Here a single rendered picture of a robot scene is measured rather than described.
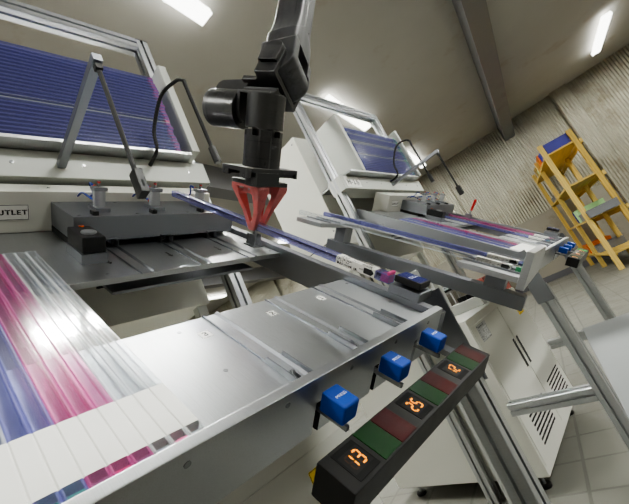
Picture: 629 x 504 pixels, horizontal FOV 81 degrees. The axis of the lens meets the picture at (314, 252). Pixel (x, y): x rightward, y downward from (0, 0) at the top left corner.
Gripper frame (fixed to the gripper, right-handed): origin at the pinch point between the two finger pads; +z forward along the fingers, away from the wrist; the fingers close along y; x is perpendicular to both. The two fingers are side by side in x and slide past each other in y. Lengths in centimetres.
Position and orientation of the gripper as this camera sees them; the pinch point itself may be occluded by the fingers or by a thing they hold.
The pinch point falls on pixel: (256, 224)
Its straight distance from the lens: 59.9
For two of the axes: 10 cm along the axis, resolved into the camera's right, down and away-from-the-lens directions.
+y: -6.5, 1.2, -7.5
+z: -1.2, 9.6, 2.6
